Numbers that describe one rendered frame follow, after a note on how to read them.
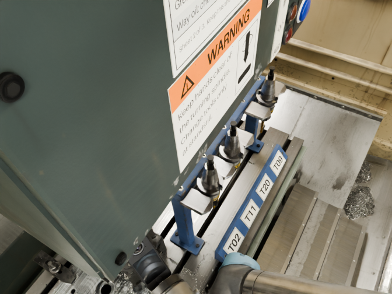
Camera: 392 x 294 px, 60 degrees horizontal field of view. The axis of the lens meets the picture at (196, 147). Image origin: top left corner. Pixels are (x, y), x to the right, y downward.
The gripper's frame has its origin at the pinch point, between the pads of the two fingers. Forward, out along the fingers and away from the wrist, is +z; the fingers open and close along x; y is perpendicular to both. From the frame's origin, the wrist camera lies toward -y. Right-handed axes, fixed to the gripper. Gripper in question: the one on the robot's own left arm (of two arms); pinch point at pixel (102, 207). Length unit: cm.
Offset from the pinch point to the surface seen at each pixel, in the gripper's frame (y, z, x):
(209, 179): 8.8, -5.2, 22.7
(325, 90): 45, 11, 102
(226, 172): 13.3, -4.3, 28.9
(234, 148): 9.7, -2.2, 33.6
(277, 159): 41, -1, 58
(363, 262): 69, -42, 64
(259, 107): 14, 5, 51
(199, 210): 13.2, -7.6, 17.2
